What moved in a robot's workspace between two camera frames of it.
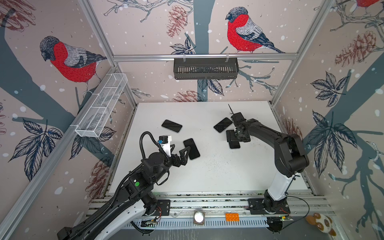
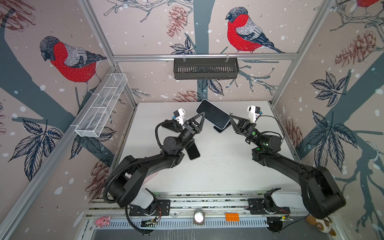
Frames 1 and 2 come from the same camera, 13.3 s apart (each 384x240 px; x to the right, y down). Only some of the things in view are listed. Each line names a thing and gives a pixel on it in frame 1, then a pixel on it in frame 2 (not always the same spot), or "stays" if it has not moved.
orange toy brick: [232, 217] stays
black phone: [230, 134] → [213, 114]
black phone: [223, 124] stays
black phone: [172, 125] stays
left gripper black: [183, 159] → [191, 129]
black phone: [194, 152] stays
